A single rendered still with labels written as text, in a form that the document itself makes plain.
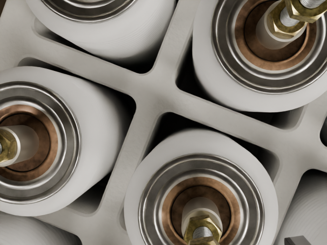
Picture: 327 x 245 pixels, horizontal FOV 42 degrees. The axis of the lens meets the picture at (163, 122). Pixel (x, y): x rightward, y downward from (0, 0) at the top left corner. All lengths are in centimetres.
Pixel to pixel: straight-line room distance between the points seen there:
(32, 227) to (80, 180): 9
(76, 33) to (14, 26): 10
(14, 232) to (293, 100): 21
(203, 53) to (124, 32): 5
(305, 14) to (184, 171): 12
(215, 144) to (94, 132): 7
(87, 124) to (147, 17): 8
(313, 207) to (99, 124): 16
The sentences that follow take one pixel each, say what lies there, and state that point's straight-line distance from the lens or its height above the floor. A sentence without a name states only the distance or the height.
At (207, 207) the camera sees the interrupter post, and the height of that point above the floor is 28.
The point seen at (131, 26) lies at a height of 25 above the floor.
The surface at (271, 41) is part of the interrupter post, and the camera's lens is 24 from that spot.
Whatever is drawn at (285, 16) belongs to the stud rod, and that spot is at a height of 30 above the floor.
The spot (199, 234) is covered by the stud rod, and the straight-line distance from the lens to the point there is 21.
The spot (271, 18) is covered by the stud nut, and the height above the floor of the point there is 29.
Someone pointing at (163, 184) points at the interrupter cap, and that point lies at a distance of 26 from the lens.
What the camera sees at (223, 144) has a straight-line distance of 26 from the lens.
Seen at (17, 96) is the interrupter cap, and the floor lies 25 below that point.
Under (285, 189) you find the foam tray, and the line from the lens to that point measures 34.
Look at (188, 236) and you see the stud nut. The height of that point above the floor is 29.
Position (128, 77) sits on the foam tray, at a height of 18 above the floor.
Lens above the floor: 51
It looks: 86 degrees down
